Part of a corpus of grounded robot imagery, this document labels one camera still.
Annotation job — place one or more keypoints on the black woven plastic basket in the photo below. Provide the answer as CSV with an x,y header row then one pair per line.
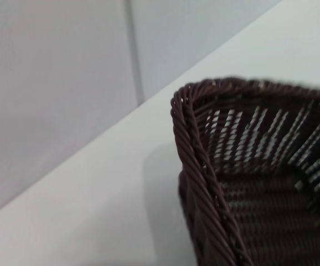
x,y
259,180

